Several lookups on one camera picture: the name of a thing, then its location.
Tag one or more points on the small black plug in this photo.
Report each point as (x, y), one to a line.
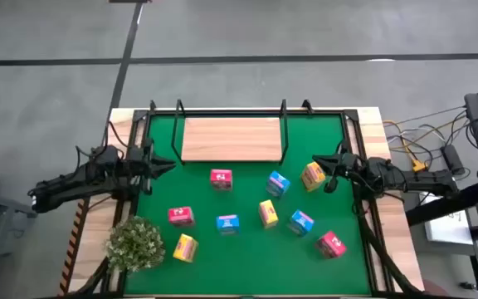
(467, 285)

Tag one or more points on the black aluminium table frame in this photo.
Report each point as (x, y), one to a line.
(139, 115)

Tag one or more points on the small artificial potted plant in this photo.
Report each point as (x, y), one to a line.
(135, 245)

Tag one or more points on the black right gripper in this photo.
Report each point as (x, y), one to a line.
(353, 168)

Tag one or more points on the green table mat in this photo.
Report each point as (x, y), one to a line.
(243, 257)

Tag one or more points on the yellow Corn Pops cereal box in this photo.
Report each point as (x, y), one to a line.
(185, 248)
(313, 176)
(268, 213)

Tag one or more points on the black power brick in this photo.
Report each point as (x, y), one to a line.
(452, 160)

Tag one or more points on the orange black hazard strip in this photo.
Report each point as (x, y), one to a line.
(73, 245)

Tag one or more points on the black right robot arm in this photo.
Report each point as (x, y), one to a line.
(421, 179)

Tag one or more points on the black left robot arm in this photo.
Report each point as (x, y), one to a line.
(69, 184)

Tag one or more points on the blue Rice Krispies cereal box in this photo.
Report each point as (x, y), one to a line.
(301, 222)
(227, 224)
(278, 183)

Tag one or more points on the red Froot Loops cereal box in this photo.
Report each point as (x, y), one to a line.
(181, 216)
(221, 179)
(331, 245)

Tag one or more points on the thick black diagonal beam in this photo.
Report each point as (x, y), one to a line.
(450, 204)

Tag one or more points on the light wooden board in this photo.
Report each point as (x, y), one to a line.
(230, 139)

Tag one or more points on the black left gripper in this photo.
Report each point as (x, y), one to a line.
(139, 168)

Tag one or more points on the white paper sheet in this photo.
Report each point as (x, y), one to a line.
(446, 230)

